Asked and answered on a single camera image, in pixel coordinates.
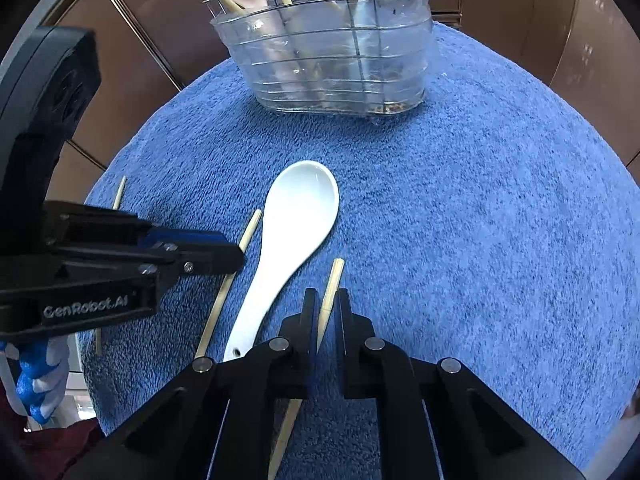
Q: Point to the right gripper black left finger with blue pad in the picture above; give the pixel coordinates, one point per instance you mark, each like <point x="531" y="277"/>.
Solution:
<point x="213" y="420"/>

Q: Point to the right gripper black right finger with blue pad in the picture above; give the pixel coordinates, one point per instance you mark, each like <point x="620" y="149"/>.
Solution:
<point x="437" y="420"/>

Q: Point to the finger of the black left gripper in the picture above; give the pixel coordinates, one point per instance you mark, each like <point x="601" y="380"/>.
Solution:
<point x="194" y="252"/>

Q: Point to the light blue ceramic spoon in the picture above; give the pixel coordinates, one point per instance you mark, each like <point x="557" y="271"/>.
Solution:
<point x="350" y="31"/>

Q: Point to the blue white gloved hand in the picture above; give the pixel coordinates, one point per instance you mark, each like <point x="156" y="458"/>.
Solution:
<point x="34" y="377"/>

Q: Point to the pink ceramic spoon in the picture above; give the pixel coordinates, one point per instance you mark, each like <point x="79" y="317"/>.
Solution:
<point x="258" y="42"/>

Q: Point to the bamboo chopstick long curved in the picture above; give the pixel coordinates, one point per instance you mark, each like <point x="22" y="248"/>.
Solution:
<point x="224" y="289"/>

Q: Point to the blue terry towel mat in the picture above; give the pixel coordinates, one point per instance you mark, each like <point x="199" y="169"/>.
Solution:
<point x="492" y="224"/>

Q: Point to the clear wire utensil holder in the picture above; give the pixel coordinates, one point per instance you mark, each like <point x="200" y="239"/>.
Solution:
<point x="397" y="80"/>

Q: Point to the white ceramic spoon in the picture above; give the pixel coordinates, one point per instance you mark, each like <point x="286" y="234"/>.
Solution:
<point x="300" y="211"/>

